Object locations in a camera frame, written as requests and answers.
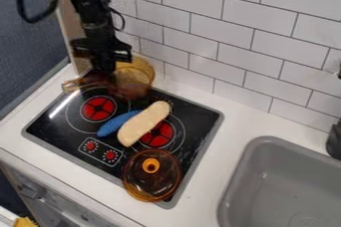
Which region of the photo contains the yellow toy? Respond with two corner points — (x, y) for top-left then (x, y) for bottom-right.
(12, 216), (41, 227)

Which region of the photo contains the beige toy bread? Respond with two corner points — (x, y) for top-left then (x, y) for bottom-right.
(116, 100), (172, 148)

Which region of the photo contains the orange clear lid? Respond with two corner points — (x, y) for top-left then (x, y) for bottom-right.
(121, 148), (184, 203)

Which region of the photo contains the toy stove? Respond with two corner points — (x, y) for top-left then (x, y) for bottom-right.
(20, 85), (225, 210)

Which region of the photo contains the orange clear pan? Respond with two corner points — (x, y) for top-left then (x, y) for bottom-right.
(60, 54), (158, 102)

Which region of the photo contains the blue toy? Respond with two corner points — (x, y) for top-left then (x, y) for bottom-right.
(96, 110), (142, 138)

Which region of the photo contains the toy sink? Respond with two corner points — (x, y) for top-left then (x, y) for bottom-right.
(215, 135), (341, 227)

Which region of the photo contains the tap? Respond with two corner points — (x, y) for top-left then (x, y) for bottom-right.
(324, 67), (341, 161)

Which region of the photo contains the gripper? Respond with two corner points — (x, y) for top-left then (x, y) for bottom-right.
(69, 37), (135, 84)

